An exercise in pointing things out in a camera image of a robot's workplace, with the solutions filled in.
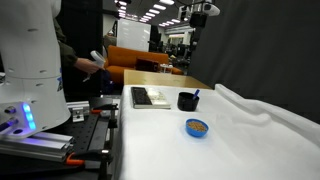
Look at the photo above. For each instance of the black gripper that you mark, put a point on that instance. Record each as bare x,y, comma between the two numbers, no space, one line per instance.
198,20

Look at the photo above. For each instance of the blue capped black marker pen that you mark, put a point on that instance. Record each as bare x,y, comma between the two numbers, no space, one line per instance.
196,93

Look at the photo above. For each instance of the black cup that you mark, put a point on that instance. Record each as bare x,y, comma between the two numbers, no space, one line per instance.
186,104

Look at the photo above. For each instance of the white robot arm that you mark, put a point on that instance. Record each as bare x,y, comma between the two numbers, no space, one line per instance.
30,50

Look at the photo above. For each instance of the olive sleeved forearm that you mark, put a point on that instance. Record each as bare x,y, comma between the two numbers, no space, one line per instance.
66,53

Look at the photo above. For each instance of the person's hand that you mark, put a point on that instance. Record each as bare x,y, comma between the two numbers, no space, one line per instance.
86,65

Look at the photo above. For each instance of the ceiling light panel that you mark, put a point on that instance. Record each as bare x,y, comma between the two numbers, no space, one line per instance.
159,7
166,2

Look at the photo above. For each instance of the small glass side table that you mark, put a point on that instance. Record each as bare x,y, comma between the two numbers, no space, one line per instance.
166,67

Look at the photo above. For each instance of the dark red cushion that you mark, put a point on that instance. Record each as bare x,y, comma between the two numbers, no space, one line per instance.
146,64

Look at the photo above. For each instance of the wooden table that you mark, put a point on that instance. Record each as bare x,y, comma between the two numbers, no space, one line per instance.
156,79

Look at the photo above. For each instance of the white board panel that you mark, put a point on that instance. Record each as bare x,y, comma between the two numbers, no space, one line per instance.
133,35

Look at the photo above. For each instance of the orange sofa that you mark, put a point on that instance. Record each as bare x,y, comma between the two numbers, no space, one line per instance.
126,56

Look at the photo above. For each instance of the discrete mathematics book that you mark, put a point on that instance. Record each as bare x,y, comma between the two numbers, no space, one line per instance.
146,98

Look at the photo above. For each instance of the blue bowl of cereal rings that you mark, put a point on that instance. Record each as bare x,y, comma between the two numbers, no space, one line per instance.
196,128

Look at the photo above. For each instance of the black orange bar clamp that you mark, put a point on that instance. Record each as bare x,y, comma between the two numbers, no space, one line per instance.
108,107
86,156

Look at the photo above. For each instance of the white tablecloth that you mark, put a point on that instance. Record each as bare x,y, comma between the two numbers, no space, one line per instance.
160,153

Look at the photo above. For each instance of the black perforated breadboard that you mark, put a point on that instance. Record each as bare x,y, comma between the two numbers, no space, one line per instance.
86,133

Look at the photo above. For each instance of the aluminium bracket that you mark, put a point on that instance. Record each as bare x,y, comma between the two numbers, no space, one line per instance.
78,111

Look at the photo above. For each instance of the aluminium extrusion rail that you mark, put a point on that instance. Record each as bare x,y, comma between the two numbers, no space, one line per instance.
36,146

